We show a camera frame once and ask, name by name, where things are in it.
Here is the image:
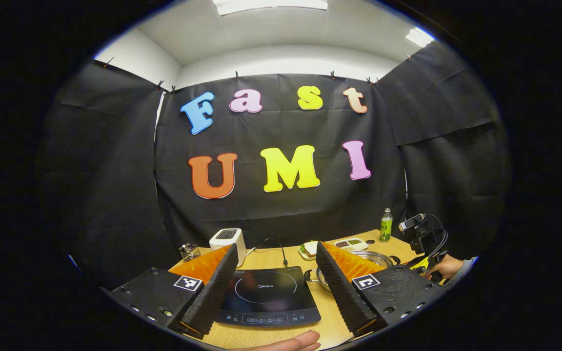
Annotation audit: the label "white toaster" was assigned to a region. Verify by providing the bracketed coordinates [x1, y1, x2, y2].
[209, 228, 247, 268]

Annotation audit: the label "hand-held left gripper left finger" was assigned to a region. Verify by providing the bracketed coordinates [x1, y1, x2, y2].
[108, 243, 239, 340]

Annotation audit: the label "large ceiling light panel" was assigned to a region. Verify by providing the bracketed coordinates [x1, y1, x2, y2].
[213, 0, 329, 16]

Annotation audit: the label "stainless steel pot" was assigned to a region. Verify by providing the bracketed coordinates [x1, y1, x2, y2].
[304, 250, 402, 292]

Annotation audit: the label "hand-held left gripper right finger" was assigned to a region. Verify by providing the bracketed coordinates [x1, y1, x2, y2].
[315, 240, 445, 338]

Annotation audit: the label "wire mesh utensil holder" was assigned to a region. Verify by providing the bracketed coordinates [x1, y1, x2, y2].
[179, 243, 201, 262]

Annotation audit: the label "green drink bottle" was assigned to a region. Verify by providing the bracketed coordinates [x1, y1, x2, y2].
[379, 208, 393, 243]

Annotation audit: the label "black power cable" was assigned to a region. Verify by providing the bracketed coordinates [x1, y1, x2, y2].
[244, 238, 289, 268]

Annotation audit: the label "pale sandwich plate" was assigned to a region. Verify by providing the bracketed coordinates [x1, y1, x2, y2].
[298, 240, 318, 260]

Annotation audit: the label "small ceiling light panel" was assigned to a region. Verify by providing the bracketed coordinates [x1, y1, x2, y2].
[405, 27, 435, 48]

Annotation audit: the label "sectioned dish of beans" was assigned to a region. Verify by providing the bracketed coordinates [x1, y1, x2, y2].
[334, 237, 368, 253]

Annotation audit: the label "black backdrop cloth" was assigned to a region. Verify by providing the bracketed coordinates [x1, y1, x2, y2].
[37, 41, 513, 288]

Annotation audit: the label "black induction cooktop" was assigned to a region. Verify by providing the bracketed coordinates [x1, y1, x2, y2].
[214, 266, 321, 327]

